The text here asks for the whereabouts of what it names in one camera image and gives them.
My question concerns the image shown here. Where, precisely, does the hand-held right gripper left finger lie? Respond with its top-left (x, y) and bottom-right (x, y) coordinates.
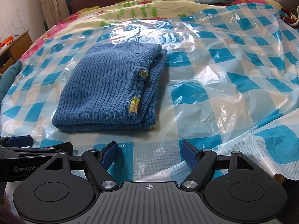
top-left (44, 141), bottom-right (118, 191)

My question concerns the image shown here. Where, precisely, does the red white cloth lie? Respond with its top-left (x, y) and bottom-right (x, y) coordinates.
top-left (280, 8), bottom-right (299, 29)

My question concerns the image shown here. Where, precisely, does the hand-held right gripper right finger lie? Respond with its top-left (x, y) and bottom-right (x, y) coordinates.
top-left (181, 141), bottom-right (257, 190)

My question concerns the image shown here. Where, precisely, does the beige curtain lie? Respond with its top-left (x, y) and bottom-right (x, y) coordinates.
top-left (37, 0), bottom-right (70, 28)

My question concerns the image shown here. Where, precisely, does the blue white checkered plastic sheet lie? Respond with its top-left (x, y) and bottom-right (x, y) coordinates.
top-left (0, 1), bottom-right (299, 192)

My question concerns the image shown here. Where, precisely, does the orange object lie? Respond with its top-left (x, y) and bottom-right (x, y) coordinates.
top-left (0, 36), bottom-right (14, 48)

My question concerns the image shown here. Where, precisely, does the floral bedsheet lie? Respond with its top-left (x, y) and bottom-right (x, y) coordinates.
top-left (19, 0), bottom-right (281, 61)

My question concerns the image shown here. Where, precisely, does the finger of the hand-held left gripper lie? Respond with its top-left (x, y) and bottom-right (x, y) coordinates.
top-left (0, 135), bottom-right (33, 147)
top-left (43, 142), bottom-right (74, 155)

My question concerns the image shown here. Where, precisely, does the wooden desk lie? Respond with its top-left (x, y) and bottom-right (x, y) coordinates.
top-left (0, 29), bottom-right (33, 74)

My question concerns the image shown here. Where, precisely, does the blue yellow striped knit sweater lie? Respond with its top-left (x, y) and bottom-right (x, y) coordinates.
top-left (51, 41), bottom-right (168, 131)

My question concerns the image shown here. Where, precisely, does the folded teal cloth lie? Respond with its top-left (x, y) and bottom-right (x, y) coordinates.
top-left (0, 59), bottom-right (22, 103)

